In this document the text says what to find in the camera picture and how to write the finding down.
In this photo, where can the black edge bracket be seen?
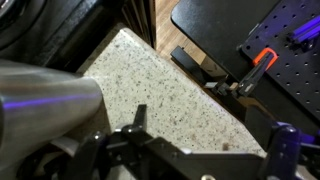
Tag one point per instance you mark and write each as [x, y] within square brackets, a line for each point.
[200, 71]

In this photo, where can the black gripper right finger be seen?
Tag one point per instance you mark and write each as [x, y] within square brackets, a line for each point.
[283, 146]

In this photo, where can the aluminium extrusion rail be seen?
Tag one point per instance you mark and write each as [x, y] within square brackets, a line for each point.
[306, 30]

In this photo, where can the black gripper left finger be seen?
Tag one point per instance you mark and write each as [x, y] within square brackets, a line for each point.
[135, 133]

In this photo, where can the black smooth base plate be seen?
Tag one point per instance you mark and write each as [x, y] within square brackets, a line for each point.
[213, 26]

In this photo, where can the steel utensil holder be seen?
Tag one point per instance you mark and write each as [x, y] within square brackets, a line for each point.
[40, 103]

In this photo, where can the black pegboard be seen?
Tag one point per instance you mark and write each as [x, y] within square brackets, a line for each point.
[293, 76]

